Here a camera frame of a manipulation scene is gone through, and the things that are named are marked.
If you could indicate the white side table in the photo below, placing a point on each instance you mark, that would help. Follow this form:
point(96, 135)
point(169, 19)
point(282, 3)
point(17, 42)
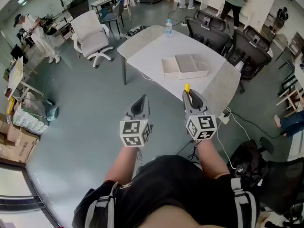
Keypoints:
point(15, 75)

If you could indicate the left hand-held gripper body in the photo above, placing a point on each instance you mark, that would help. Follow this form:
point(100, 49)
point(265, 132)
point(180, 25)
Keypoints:
point(134, 132)

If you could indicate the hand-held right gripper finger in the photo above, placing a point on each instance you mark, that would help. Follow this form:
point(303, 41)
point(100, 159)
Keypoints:
point(187, 104)
point(204, 104)

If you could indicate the black bag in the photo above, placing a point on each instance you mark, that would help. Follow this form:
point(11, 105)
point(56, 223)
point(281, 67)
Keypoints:
point(249, 160)

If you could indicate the blue-grey chair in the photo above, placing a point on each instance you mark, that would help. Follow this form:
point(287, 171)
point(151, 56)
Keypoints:
point(111, 15)

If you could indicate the beige tray box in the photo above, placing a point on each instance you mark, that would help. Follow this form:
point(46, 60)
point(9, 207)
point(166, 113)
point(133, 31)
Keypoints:
point(190, 64)

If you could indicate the white and green carton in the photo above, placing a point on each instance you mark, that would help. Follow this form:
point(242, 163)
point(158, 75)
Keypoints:
point(28, 121)

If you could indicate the person's right forearm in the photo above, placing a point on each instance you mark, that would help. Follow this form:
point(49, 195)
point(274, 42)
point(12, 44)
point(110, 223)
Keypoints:
point(209, 158)

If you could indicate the white office chair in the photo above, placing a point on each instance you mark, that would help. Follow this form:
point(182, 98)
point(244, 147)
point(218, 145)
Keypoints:
point(88, 32)

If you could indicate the person's black shirt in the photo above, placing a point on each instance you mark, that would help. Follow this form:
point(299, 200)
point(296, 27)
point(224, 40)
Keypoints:
point(166, 182)

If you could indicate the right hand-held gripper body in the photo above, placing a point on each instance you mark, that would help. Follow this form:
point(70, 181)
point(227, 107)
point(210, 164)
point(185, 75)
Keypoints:
point(202, 127)

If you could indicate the black and white gear pile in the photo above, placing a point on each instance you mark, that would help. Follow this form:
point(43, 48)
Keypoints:
point(135, 31)

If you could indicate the brown cardboard box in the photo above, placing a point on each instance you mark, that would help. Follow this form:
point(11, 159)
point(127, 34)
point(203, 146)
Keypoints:
point(26, 146)

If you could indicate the wooden stool frame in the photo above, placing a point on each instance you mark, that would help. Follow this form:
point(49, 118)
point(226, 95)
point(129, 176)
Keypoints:
point(292, 101)

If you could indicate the teal dustpan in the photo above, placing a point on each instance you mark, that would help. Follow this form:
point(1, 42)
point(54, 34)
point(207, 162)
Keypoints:
point(52, 113)

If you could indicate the person's left forearm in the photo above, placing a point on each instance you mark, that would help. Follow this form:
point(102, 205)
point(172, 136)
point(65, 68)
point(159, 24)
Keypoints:
point(121, 163)

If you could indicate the light wooden chair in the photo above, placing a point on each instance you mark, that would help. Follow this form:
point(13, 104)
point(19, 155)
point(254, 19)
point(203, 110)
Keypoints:
point(129, 3)

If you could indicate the white desk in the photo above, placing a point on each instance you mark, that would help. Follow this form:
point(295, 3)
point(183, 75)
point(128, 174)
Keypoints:
point(102, 1)

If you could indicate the dark metal table leg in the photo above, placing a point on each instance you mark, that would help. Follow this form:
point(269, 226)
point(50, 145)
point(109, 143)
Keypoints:
point(124, 70)

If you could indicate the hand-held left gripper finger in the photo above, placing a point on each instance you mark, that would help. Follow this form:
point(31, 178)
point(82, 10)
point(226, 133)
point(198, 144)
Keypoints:
point(146, 107)
point(129, 109)

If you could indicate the clear plastic water bottle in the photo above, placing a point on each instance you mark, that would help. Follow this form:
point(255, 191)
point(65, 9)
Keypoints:
point(168, 30)

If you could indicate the white power strip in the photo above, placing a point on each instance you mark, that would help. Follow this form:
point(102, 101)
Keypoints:
point(224, 119)

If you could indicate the black mesh office chair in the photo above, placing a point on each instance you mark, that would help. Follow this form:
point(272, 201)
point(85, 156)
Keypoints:
point(209, 32)
point(251, 49)
point(285, 182)

